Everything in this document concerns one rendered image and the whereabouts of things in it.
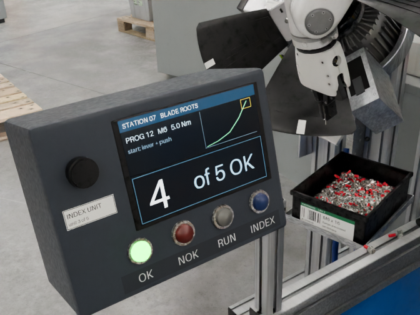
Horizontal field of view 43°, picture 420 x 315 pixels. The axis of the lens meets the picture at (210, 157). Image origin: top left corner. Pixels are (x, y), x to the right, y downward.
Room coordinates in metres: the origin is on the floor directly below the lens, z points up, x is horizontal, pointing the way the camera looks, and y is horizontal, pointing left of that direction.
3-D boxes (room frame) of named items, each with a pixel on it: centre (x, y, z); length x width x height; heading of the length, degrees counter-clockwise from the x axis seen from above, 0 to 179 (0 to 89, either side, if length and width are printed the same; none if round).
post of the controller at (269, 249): (0.61, -0.08, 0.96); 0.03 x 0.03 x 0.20; 33
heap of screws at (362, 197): (0.94, -0.29, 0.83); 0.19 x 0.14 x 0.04; 139
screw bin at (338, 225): (0.94, -0.29, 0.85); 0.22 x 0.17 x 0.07; 139
